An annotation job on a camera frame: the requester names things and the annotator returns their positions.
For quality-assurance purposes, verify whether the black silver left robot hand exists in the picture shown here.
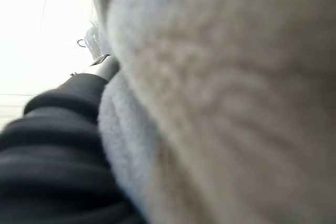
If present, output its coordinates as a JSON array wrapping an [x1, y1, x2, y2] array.
[[0, 55, 146, 224]]

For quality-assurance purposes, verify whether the white fringed cushion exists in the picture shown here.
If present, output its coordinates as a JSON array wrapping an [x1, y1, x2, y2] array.
[[85, 0, 336, 224]]

